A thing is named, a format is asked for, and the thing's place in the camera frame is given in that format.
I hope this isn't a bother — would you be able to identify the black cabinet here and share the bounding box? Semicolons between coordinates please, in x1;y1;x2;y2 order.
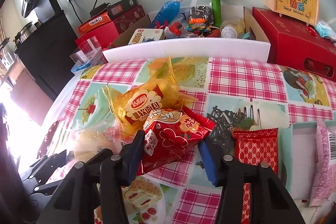
15;12;77;101

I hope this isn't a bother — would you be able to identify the white foam board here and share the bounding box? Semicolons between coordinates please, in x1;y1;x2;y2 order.
103;38;270;63

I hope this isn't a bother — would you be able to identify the green dumbbell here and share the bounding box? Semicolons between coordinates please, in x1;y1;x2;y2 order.
211;0;222;27

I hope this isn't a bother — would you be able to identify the blue wet wipes pack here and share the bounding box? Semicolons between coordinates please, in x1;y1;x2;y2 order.
314;19;336;41

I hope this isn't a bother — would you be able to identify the checkered picture tablecloth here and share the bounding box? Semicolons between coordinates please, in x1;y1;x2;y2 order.
43;57;335;223

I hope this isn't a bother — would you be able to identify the kettle on cabinet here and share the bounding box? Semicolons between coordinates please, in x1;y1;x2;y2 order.
14;22;37;44

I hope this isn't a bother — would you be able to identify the cardboard box with toys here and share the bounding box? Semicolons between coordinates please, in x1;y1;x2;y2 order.
107;5;270;49

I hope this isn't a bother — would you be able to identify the long red patterned packet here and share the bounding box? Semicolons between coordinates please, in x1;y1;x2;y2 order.
232;127;280;224

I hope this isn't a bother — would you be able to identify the clear bag round bun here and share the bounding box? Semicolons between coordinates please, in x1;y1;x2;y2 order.
70;129;123;162

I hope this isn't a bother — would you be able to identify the red flower snack bag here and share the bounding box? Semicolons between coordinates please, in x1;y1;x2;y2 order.
137;106;215;175

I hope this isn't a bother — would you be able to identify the red box stack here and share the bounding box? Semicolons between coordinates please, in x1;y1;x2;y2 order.
75;5;145;49

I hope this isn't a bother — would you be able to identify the large red gift box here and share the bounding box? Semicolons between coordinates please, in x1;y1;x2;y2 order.
252;7;335;82

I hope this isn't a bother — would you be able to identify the blue water bottle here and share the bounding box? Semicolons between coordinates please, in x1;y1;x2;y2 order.
150;0;183;28

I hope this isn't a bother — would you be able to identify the teal shallow tray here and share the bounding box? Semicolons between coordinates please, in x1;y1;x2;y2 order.
280;120;336;224

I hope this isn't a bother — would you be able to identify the orange black flat box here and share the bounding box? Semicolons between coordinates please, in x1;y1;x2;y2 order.
77;0;138;37

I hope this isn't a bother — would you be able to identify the pink snack packet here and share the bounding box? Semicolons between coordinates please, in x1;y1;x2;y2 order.
309;121;335;207

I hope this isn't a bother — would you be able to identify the yellow soft bread bag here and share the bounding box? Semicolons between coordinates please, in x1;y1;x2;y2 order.
102;57;197;138

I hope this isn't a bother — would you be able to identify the clear acrylic box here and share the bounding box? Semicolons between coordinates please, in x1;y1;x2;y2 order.
70;36;105;75

